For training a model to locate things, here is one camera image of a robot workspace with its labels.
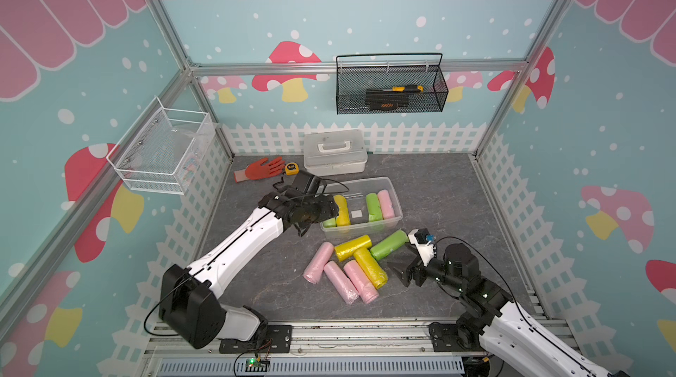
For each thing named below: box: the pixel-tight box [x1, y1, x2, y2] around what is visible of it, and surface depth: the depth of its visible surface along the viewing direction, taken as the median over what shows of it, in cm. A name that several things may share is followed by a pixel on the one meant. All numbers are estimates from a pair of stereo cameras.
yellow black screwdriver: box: [366, 84, 425, 93], surface depth 93 cm
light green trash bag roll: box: [369, 229, 410, 261], surface depth 91 cm
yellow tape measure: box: [284, 162, 301, 176], surface depth 115 cm
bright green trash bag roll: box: [365, 192, 383, 222], surface depth 100 cm
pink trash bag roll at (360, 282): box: [343, 259, 380, 304], surface depth 83 cm
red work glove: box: [234, 156, 286, 183], surface depth 115 cm
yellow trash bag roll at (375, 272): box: [353, 246, 389, 289], surface depth 86 cm
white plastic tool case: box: [303, 129, 369, 177], surface depth 111 cm
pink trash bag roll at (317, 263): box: [302, 241, 335, 285], surface depth 87 cm
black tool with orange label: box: [365, 91, 411, 111], surface depth 90 cm
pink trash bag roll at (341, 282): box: [323, 260, 361, 305], surface depth 84 cm
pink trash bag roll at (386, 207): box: [377, 189, 396, 220], surface depth 101 cm
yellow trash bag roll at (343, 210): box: [334, 194, 351, 227], surface depth 100 cm
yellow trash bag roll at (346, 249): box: [334, 234, 373, 262], surface depth 91 cm
